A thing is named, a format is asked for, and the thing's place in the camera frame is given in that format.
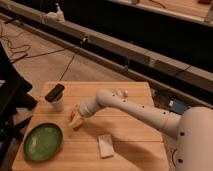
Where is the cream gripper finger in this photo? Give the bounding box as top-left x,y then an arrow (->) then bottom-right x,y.
69,105 -> 84,130

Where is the white object on ledge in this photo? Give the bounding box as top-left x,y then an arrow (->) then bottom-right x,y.
46,4 -> 65,22

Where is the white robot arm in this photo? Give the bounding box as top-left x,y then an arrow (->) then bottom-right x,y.
70,89 -> 213,171

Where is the blue power box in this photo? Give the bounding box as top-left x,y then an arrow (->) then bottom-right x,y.
169,99 -> 189,115

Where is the black floor cable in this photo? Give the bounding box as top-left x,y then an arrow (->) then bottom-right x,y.
0,19 -> 89,83

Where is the black rectangular device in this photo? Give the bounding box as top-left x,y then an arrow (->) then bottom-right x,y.
45,84 -> 65,102

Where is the black chair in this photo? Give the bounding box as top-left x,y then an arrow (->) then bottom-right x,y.
0,43 -> 37,166

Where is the green round plate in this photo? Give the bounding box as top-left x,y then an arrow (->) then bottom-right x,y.
23,123 -> 63,162

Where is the white paper cup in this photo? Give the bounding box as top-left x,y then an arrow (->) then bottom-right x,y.
51,94 -> 64,112

